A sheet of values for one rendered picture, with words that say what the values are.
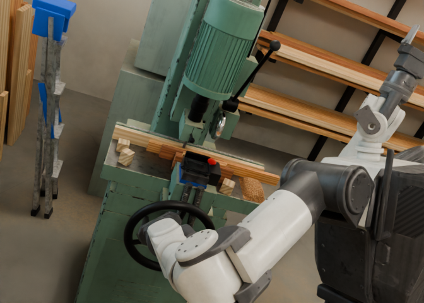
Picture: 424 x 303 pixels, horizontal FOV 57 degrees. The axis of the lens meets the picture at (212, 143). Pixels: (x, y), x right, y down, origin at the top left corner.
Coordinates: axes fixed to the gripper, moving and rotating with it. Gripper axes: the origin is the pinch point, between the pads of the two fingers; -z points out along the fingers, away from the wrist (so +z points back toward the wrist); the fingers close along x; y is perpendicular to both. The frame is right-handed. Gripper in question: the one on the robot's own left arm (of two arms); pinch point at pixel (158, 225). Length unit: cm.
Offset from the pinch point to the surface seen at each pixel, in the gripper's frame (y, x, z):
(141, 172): 13.4, 2.7, -23.2
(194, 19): 54, 44, -29
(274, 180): -14, 48, -35
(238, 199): -11.1, 29.1, -22.8
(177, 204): 1.7, 7.6, -4.1
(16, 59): 96, -32, -147
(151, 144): 19.6, 10.8, -34.4
